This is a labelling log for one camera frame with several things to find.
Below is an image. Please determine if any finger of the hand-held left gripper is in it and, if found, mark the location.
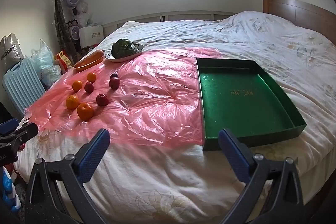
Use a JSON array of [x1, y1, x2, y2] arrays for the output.
[[0, 118, 19, 136], [0, 122, 39, 154]]

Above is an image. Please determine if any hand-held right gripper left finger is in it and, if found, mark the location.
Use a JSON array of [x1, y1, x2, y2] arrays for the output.
[[25, 128, 111, 224]]

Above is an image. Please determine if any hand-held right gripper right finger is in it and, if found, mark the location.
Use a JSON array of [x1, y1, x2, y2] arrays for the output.
[[218, 128, 306, 224]]

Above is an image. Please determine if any large orange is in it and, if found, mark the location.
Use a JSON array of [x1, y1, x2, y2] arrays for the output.
[[77, 102, 94, 121], [66, 95, 80, 110]]

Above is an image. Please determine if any green tray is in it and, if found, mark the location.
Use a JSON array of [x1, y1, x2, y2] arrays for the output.
[[196, 58, 307, 151]]

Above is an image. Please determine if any person's left hand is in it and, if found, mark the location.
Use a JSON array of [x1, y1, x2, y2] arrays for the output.
[[0, 170, 21, 214]]

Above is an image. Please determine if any light blue suitcase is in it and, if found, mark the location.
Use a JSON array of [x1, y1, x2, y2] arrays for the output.
[[3, 56, 46, 115]]

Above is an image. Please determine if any pale blue plastic bag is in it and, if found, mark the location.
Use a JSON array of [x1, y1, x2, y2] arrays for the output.
[[31, 39, 62, 88]]

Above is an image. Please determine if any grey printed plastic bag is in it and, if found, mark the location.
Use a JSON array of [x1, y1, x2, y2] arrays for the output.
[[0, 33, 24, 69]]

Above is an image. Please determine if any red and yellow box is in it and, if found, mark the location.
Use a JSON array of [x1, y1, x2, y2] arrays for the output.
[[54, 49, 75, 75]]

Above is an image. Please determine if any pink plastic sheet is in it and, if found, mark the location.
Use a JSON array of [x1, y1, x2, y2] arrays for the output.
[[25, 47, 223, 147]]

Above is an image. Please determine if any carrot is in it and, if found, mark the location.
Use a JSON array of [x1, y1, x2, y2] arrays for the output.
[[73, 50, 105, 72]]

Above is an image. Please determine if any silver oval plate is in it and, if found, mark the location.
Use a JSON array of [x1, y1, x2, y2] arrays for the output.
[[105, 44, 145, 63]]

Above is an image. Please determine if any green leafy vegetable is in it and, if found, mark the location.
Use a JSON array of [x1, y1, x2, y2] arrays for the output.
[[111, 39, 138, 59]]

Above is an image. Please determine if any plaid scarf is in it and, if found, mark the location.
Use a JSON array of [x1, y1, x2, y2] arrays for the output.
[[54, 0, 72, 52]]

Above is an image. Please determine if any white paper bag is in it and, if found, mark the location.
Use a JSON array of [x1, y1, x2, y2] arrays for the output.
[[79, 25, 104, 48]]

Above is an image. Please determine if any white plastic bag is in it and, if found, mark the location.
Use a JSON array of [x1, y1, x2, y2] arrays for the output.
[[76, 2, 93, 28]]

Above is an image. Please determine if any white low cabinet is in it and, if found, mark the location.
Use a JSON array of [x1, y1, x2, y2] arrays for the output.
[[102, 11, 237, 38]]

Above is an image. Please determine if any wooden headboard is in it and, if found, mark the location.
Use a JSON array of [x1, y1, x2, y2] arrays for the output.
[[263, 0, 336, 46]]

